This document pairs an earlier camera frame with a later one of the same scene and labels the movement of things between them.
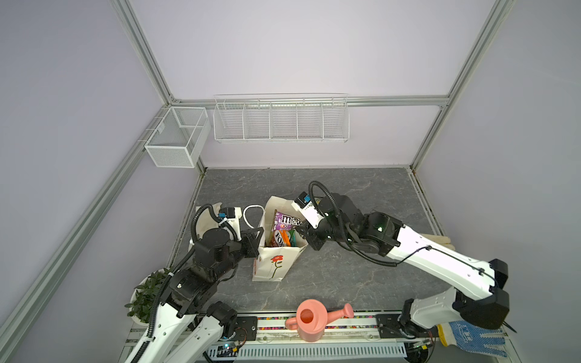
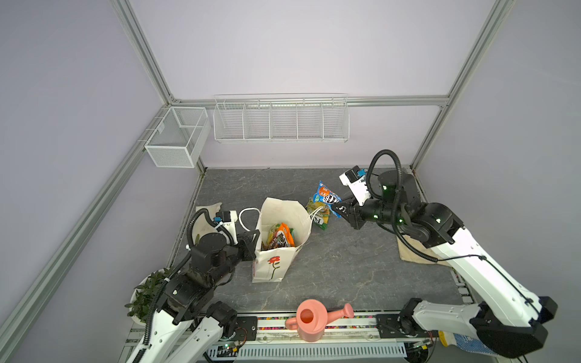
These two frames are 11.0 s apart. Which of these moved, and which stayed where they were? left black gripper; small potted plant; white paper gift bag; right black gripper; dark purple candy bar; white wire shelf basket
Moved: right black gripper; dark purple candy bar
Stayed: white wire shelf basket; white paper gift bag; small potted plant; left black gripper
